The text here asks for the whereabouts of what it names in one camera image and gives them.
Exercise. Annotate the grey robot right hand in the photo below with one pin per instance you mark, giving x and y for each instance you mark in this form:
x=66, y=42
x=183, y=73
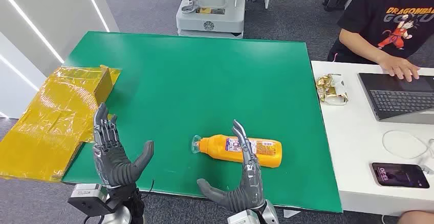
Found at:
x=251, y=185

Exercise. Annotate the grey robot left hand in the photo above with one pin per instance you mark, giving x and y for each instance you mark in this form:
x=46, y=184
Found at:
x=110, y=161

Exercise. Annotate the orange plastic bottle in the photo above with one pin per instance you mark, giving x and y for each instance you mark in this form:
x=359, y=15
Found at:
x=217, y=148

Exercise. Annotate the person's forearm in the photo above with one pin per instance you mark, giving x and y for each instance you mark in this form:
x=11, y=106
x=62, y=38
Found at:
x=359, y=44

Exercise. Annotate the grey robot base machine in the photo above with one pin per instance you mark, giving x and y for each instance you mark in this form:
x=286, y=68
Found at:
x=210, y=19

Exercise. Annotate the yellow taped cardboard box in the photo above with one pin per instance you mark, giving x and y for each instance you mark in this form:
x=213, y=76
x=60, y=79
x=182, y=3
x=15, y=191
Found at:
x=51, y=121

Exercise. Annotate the gold foil wrapper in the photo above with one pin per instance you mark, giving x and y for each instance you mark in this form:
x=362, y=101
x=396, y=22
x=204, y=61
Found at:
x=330, y=90

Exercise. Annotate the black smartphone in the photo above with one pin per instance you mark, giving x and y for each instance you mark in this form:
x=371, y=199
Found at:
x=400, y=175

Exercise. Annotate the grey laptop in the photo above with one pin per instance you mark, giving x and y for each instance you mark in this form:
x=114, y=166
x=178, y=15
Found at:
x=396, y=97

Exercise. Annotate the person's knee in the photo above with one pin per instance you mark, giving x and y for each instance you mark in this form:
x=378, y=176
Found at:
x=418, y=218

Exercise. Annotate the white charger adapter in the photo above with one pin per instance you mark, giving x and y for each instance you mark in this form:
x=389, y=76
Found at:
x=428, y=169

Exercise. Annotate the person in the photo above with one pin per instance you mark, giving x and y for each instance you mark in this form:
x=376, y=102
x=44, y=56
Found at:
x=373, y=12

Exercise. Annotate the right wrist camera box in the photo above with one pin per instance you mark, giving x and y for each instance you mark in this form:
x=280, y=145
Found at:
x=242, y=218

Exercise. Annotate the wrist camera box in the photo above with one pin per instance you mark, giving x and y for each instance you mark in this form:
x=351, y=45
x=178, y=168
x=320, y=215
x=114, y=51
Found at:
x=86, y=197
x=242, y=218

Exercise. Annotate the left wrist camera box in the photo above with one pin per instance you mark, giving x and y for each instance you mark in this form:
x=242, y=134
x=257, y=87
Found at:
x=86, y=197

